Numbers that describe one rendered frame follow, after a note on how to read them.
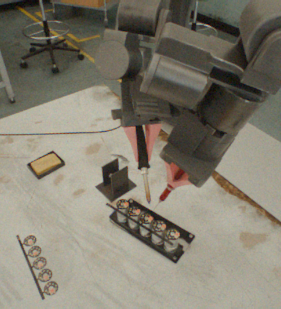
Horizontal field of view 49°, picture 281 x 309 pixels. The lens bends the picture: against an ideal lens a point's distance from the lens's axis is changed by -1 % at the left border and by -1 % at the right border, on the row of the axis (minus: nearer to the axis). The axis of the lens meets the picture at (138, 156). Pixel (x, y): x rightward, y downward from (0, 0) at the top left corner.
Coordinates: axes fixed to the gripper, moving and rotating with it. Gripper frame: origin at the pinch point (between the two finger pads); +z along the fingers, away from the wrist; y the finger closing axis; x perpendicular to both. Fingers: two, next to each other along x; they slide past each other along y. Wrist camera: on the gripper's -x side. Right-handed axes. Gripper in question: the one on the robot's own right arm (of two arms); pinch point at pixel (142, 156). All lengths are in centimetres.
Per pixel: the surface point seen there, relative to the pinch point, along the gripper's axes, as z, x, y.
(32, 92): -9, 202, -58
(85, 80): -15, 213, -16
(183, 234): 15.4, -3.6, 6.5
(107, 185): 8.7, 10.4, -7.2
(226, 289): 21.8, -13.0, 11.4
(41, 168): 4.5, 15.8, -22.3
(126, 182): 7.9, 8.9, -2.8
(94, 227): 14.1, 1.2, -10.7
